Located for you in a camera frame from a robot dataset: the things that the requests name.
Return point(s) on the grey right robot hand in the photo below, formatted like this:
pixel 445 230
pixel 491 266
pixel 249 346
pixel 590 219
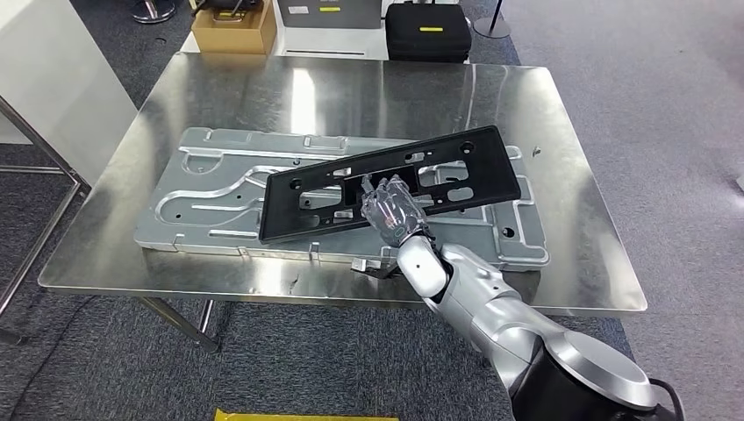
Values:
pixel 395 215

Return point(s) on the black plastic plate part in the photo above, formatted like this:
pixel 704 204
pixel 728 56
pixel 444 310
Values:
pixel 279 215

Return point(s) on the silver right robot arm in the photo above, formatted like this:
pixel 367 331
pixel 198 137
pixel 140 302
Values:
pixel 482 296

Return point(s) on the stainless steel workbench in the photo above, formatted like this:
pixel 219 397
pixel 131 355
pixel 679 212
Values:
pixel 349 93

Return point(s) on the small metal scrap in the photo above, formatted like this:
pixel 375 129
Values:
pixel 536 151

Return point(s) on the black carry case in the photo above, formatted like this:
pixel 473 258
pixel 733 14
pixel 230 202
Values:
pixel 427 46

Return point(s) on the stamped sheet metal panel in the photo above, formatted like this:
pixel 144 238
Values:
pixel 203 192

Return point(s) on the grey flat case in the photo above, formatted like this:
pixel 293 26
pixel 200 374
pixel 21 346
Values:
pixel 349 17

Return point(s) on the round floor stand base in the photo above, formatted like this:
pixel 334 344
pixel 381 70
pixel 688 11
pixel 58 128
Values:
pixel 491 28

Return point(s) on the cardboard box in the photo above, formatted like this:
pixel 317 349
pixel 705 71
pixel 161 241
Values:
pixel 232 40

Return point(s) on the black device in box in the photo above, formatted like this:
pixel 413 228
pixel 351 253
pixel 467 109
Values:
pixel 232 4

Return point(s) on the stainless steel table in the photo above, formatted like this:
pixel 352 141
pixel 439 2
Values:
pixel 83 186

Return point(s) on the chrome stool base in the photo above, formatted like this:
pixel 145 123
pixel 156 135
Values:
pixel 152 10

